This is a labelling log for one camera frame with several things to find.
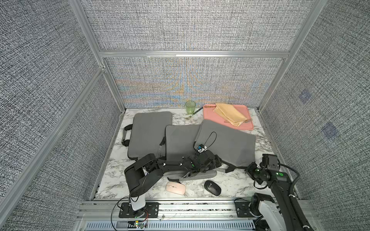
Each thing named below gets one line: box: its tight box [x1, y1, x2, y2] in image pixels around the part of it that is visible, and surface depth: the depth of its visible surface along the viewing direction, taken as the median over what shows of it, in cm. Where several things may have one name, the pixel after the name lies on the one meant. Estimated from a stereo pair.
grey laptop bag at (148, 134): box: [121, 111, 173, 161], surface depth 102 cm
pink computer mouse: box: [165, 181, 186, 196], surface depth 81 cm
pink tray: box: [203, 104, 254, 131], surface depth 116 cm
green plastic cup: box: [185, 101, 197, 115], surface depth 119 cm
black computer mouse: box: [204, 179, 222, 196], surface depth 81 cm
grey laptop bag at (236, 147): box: [194, 119, 256, 167], surface depth 95 cm
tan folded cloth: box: [212, 102, 248, 127], surface depth 116 cm
